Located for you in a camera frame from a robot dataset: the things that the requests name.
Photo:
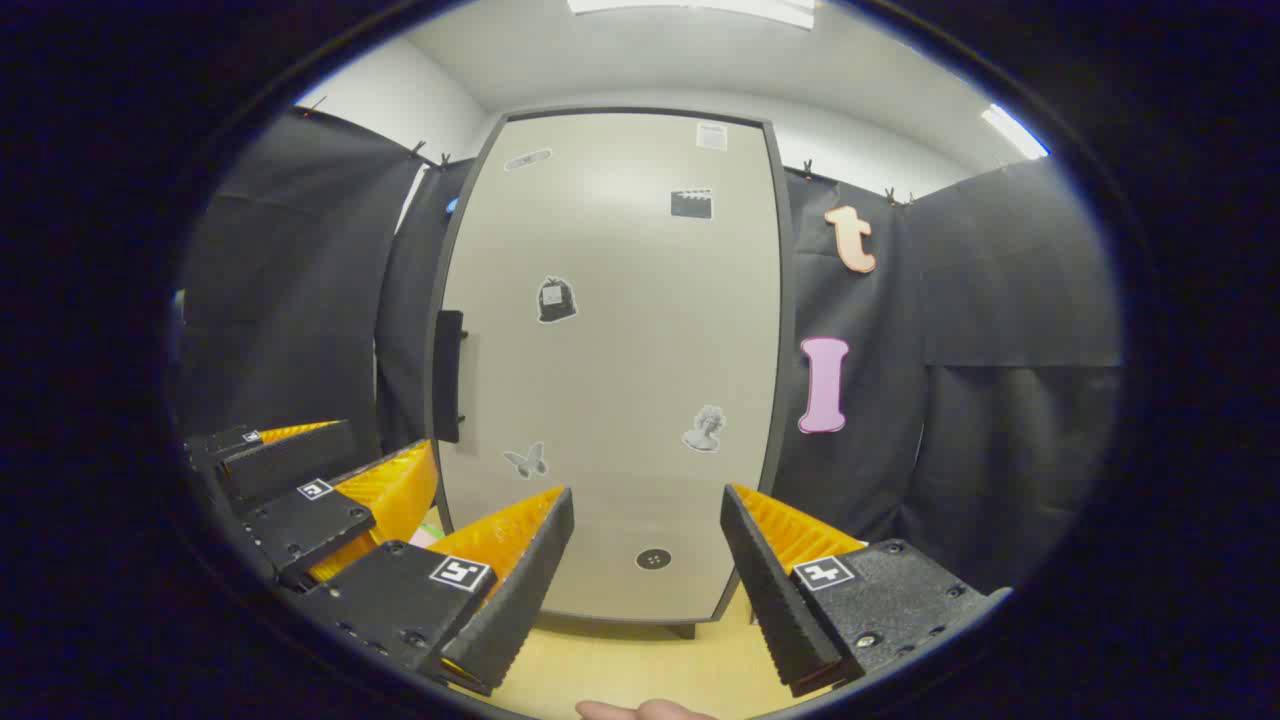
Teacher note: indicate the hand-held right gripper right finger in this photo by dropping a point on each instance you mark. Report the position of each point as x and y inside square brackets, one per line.
[765, 590]

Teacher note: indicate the black backdrop cloth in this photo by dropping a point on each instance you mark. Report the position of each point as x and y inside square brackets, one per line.
[290, 280]

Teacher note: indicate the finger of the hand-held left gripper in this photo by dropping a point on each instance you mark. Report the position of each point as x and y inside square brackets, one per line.
[300, 530]
[290, 462]

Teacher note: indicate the grey cabinet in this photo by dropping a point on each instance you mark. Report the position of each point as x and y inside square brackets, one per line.
[682, 630]

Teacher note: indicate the ceiling light panel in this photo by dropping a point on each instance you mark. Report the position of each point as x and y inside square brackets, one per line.
[690, 8]
[1013, 130]

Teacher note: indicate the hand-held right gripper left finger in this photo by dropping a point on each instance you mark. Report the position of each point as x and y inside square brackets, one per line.
[520, 590]

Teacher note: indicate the beige cabinet door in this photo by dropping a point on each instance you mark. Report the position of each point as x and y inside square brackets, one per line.
[620, 350]

